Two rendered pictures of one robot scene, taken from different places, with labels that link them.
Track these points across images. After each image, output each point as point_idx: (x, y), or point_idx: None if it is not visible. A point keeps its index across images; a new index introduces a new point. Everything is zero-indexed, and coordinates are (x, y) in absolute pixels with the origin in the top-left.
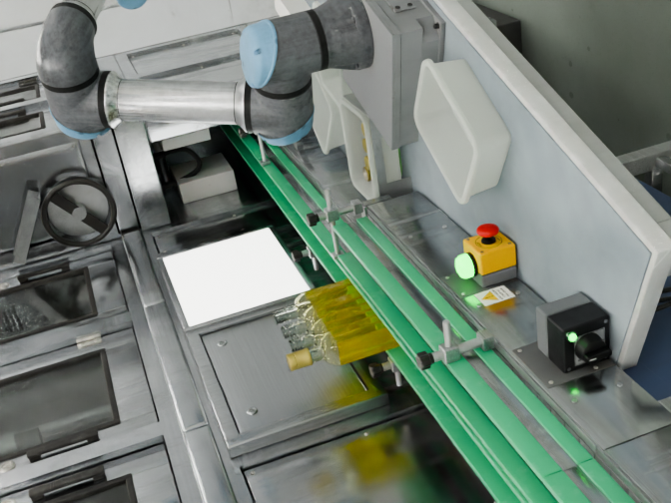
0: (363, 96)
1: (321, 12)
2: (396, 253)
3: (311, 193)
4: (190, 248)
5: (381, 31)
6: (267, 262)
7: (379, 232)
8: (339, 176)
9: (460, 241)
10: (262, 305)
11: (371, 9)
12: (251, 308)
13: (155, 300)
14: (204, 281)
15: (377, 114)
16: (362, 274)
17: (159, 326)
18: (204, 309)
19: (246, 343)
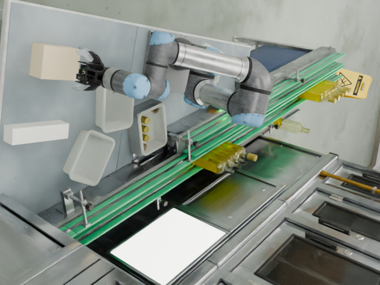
0: (175, 85)
1: (193, 43)
2: (208, 124)
3: (128, 190)
4: (147, 277)
5: (195, 42)
6: (153, 233)
7: (194, 131)
8: (112, 182)
9: (197, 112)
10: (195, 216)
11: (190, 38)
12: (199, 218)
13: (210, 262)
14: (183, 249)
15: (184, 85)
16: (206, 145)
17: (231, 246)
18: (208, 235)
19: (225, 210)
